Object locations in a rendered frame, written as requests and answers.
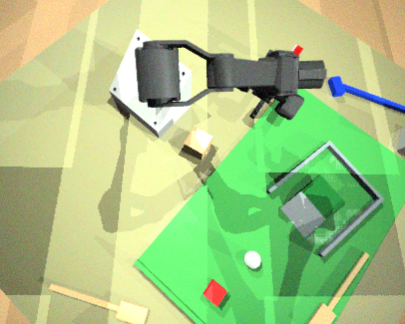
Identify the red block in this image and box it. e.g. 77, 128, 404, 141
203, 280, 227, 307

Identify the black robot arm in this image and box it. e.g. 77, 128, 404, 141
135, 40, 327, 108

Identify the blue putter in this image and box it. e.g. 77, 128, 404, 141
328, 76, 405, 113

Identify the white golf ball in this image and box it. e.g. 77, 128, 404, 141
244, 251, 261, 269

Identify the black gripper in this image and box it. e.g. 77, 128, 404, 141
237, 87, 304, 120

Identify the green flat mat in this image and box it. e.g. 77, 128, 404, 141
139, 89, 405, 324

